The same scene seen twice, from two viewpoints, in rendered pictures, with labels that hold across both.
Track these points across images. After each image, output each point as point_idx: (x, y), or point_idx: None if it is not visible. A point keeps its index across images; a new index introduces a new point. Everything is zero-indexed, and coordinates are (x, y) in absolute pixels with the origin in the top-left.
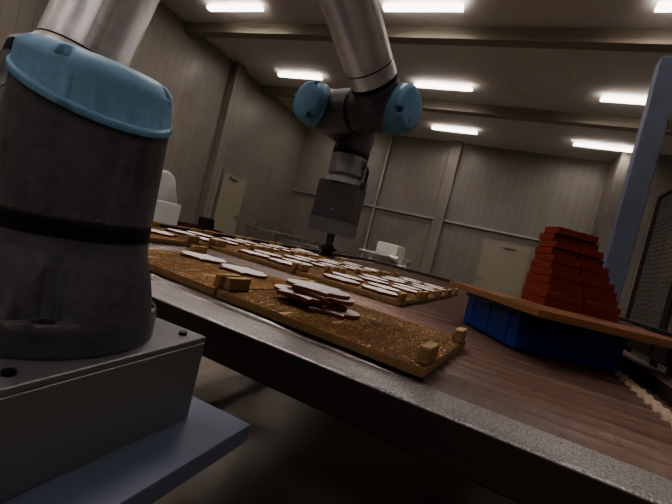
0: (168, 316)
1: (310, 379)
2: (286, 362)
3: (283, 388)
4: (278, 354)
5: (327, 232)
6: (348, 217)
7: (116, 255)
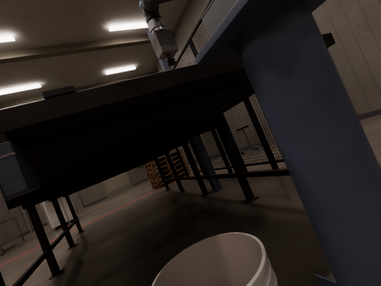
0: (174, 75)
1: (238, 59)
2: (229, 59)
3: (234, 68)
4: (225, 59)
5: (171, 50)
6: (174, 42)
7: None
